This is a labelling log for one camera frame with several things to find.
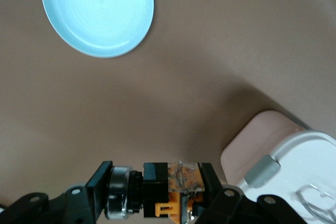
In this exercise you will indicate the black and orange push-button switch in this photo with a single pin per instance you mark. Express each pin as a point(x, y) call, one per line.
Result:
point(155, 182)

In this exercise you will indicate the light blue round plate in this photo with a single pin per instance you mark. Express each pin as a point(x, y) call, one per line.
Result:
point(97, 11)

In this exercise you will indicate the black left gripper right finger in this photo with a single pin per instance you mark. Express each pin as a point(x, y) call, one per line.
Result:
point(225, 203)

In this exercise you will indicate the white lidded storage box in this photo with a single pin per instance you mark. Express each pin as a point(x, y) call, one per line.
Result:
point(302, 155)

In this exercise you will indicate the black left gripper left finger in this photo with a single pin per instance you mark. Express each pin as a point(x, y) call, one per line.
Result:
point(92, 195)

